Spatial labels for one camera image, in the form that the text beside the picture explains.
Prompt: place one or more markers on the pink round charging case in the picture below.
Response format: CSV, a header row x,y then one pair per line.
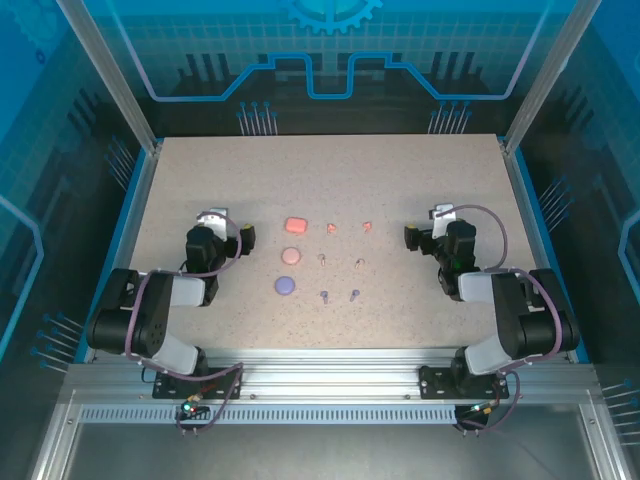
x,y
291,256

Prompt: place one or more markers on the coral earbud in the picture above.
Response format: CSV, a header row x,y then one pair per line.
x,y
330,228
367,226

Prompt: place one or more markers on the coral rectangular charging case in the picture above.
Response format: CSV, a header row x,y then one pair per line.
x,y
296,225

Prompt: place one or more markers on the purple round charging case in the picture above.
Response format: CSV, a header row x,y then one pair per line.
x,y
285,285

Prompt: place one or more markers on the pink earbud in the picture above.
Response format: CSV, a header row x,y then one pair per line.
x,y
359,262
323,258

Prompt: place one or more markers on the purple earbud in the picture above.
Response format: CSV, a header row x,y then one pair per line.
x,y
354,294
324,295

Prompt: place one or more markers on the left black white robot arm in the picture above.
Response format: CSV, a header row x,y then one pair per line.
x,y
150,310

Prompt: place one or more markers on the left small LED circuit board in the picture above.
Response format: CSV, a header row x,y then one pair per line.
x,y
190,407

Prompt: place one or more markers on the small led circuit board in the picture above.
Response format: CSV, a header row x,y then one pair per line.
x,y
190,407
482,409

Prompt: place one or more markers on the right small LED circuit board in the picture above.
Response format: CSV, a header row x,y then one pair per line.
x,y
482,409

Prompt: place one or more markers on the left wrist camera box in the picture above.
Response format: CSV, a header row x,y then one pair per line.
x,y
212,220

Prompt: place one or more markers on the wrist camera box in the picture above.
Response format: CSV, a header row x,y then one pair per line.
x,y
442,215
212,220

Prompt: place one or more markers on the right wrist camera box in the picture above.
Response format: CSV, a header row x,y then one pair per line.
x,y
442,215

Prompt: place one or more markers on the left aluminium side rail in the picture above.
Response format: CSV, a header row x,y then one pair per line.
x,y
137,210

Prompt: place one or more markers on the aluminium side rail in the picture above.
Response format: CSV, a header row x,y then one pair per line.
x,y
137,210
531,210

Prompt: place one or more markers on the right aluminium side rail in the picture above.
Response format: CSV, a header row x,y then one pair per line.
x,y
531,210

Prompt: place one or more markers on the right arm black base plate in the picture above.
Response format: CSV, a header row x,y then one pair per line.
x,y
435,385

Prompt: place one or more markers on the aluminium mounting rail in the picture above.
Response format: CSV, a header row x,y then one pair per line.
x,y
325,370

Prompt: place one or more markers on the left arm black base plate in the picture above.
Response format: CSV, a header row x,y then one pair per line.
x,y
220,393

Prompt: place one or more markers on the right aluminium frame post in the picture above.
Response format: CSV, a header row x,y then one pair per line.
x,y
549,75

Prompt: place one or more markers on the aluminium frame post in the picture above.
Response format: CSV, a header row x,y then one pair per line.
x,y
115,75
549,75

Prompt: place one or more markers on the left aluminium frame post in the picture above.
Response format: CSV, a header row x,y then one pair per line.
x,y
115,75

